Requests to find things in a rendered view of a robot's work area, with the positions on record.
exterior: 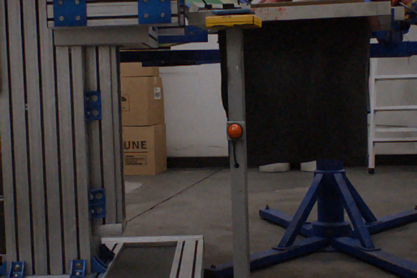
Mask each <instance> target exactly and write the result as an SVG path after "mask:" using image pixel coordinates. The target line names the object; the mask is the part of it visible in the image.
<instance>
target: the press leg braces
mask: <svg viewBox="0 0 417 278"><path fill-rule="evenodd" d="M332 178H333V185H334V187H335V189H336V191H337V193H338V195H339V197H340V199H341V201H342V203H343V205H344V207H345V210H346V212H347V214H348V216H349V219H350V220H351V223H352V226H353V229H354V231H355V233H356V235H357V237H358V240H359V242H360V245H354V247H357V248H359V249H361V250H364V251H378V250H382V249H381V248H379V247H375V245H374V243H373V240H372V239H371V236H370V234H369V232H368V230H367V227H366V225H374V224H377V223H381V222H383V221H380V220H377V218H376V217H375V216H374V215H373V213H372V211H371V210H370V209H369V207H368V206H367V204H366V203H365V202H364V200H363V199H362V198H361V196H360V195H359V193H358V192H357V191H356V190H355V188H354V186H353V185H352V184H351V182H350V180H349V179H348V178H347V176H346V182H345V181H344V179H343V177H342V175H341V173H338V174H333V175H332ZM323 186H324V174H317V175H316V176H315V178H314V180H313V182H312V183H311V186H310V187H309V189H308V191H307V193H306V194H305V196H304V198H303V199H302V202H301V203H300V206H299V207H298V209H297V211H296V213H295V214H294V216H293V218H292V220H290V223H289V226H288V228H287V230H286V231H285V234H284V235H283V237H282V239H281V241H280V243H279V244H278V245H277V246H274V247H272V249H279V250H288V249H290V248H294V247H298V246H299V245H298V244H293V242H294V240H295V238H296V236H297V234H298V232H299V230H300V229H301V228H302V225H304V224H311V222H309V221H306V220H307V218H308V216H309V214H310V212H311V211H312V209H313V207H314V205H315V203H316V201H317V197H318V196H319V194H320V192H321V190H322V188H323ZM362 218H363V219H364V221H363V219H362Z"/></svg>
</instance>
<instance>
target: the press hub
mask: <svg viewBox="0 0 417 278"><path fill-rule="evenodd" d="M316 166H317V169H316V170H314V178H315V176H316V175H317V174H324V186H323V188H322V190H321V192H320V194H319V196H318V197H317V214H318V220H316V221H314V222H313V223H312V226H311V227H310V230H312V237H313V236H317V237H322V238H328V247H324V248H321V249H318V250H315V251H318V252H344V251H342V250H339V249H337V248H335V247H332V246H331V238H340V237H345V236H347V237H350V238H351V231H352V226H351V223H350V222H349V221H347V220H345V216H344V205H343V203H342V201H341V199H340V197H339V195H338V193H337V191H336V189H335V187H334V185H333V178H332V175H333V174H338V173H341V175H342V177H343V179H344V181H345V182H346V170H345V169H343V161H341V160H333V159H324V160H317V161H316Z"/></svg>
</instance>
